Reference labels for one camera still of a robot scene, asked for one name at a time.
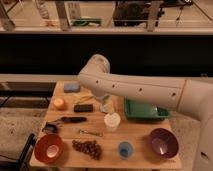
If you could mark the purple bowl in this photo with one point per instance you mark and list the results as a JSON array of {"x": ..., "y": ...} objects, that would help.
[{"x": 163, "y": 143}]

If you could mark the blue sponge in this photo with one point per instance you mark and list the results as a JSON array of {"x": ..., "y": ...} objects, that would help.
[{"x": 71, "y": 87}]

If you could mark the orange apple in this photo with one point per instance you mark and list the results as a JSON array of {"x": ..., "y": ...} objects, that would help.
[{"x": 59, "y": 104}]

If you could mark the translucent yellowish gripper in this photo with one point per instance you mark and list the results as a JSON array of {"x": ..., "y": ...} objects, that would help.
[{"x": 107, "y": 106}]

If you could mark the white cup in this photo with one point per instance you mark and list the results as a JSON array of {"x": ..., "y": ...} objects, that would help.
[{"x": 112, "y": 121}]

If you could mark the yellow banana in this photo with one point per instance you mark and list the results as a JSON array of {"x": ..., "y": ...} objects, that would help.
[{"x": 80, "y": 98}]

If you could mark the red bowl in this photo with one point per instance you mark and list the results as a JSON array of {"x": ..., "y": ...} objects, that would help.
[{"x": 48, "y": 148}]

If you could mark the small black clip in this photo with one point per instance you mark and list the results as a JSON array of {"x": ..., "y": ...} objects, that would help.
[{"x": 50, "y": 128}]

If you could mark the black handled tool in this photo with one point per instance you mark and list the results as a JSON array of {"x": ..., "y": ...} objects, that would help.
[{"x": 70, "y": 120}]

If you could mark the metal key tool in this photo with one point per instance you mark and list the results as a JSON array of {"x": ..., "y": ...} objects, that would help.
[{"x": 90, "y": 133}]

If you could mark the black rectangular block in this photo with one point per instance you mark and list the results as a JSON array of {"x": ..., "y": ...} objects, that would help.
[{"x": 83, "y": 108}]

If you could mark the bunch of dark grapes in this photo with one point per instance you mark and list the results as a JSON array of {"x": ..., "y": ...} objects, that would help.
[{"x": 91, "y": 148}]

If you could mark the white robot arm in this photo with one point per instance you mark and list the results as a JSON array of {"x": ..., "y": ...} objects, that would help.
[{"x": 187, "y": 96}]

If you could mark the black chair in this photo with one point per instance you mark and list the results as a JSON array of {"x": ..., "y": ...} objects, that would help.
[{"x": 12, "y": 164}]

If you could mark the blue cup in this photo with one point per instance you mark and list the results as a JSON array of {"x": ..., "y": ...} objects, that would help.
[{"x": 125, "y": 150}]

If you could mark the green plastic tray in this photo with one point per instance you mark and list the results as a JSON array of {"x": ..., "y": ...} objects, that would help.
[{"x": 139, "y": 111}]

